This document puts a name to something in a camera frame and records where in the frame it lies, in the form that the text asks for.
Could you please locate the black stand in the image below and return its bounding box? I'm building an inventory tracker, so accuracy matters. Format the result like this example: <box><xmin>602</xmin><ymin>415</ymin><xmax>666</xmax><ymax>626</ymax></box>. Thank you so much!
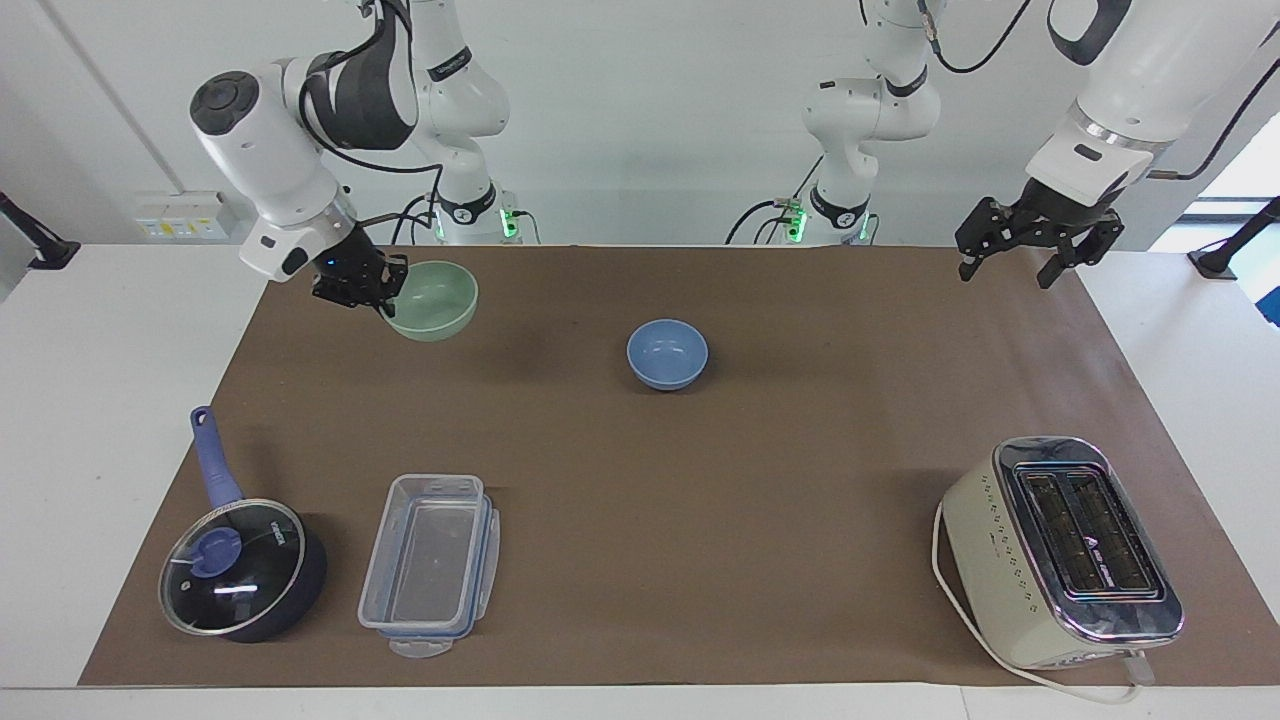
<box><xmin>1187</xmin><ymin>196</ymin><xmax>1280</xmax><ymax>280</ymax></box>
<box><xmin>0</xmin><ymin>190</ymin><xmax>82</xmax><ymax>272</ymax></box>

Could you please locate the glass lid with blue knob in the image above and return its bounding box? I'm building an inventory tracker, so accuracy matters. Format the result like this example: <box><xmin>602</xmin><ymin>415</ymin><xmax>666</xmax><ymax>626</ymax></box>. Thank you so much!
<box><xmin>158</xmin><ymin>497</ymin><xmax>307</xmax><ymax>637</ymax></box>

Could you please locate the blue saucepan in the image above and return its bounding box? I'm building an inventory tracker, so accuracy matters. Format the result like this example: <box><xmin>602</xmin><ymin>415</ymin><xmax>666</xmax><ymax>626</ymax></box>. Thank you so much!
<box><xmin>158</xmin><ymin>405</ymin><xmax>329</xmax><ymax>644</ymax></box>

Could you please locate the cream and chrome toaster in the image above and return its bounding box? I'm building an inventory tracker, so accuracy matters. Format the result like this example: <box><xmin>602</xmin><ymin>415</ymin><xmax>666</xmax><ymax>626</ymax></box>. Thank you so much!
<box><xmin>939</xmin><ymin>435</ymin><xmax>1186</xmax><ymax>672</ymax></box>

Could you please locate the blue bowl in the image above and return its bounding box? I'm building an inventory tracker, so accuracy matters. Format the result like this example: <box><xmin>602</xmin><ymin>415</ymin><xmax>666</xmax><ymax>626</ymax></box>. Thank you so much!
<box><xmin>626</xmin><ymin>319</ymin><xmax>710</xmax><ymax>393</ymax></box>

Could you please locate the white wall socket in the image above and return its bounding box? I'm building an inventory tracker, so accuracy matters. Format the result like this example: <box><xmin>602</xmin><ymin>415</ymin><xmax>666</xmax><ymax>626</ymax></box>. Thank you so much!
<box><xmin>134</xmin><ymin>189</ymin><xmax>238</xmax><ymax>244</ymax></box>

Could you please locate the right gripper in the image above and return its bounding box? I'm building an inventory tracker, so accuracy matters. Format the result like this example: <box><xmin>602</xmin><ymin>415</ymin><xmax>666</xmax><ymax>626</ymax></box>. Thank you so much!
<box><xmin>310</xmin><ymin>228</ymin><xmax>410</xmax><ymax>317</ymax></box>

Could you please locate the white toaster cord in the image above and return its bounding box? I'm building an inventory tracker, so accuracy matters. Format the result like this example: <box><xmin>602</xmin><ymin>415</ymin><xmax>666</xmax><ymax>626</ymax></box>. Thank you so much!
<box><xmin>931</xmin><ymin>498</ymin><xmax>1159</xmax><ymax>706</ymax></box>

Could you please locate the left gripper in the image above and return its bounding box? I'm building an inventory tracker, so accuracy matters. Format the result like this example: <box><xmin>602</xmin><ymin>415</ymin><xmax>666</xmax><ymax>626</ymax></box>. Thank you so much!
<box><xmin>954</xmin><ymin>177</ymin><xmax>1125</xmax><ymax>292</ymax></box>

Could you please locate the clear plastic food container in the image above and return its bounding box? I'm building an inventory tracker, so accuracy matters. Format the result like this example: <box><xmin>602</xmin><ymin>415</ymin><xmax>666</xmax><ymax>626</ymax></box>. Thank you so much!
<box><xmin>357</xmin><ymin>473</ymin><xmax>502</xmax><ymax>660</ymax></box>

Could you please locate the green bowl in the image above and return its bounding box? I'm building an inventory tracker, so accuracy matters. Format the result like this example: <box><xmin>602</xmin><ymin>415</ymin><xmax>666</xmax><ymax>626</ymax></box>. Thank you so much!
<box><xmin>384</xmin><ymin>260</ymin><xmax>480</xmax><ymax>344</ymax></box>

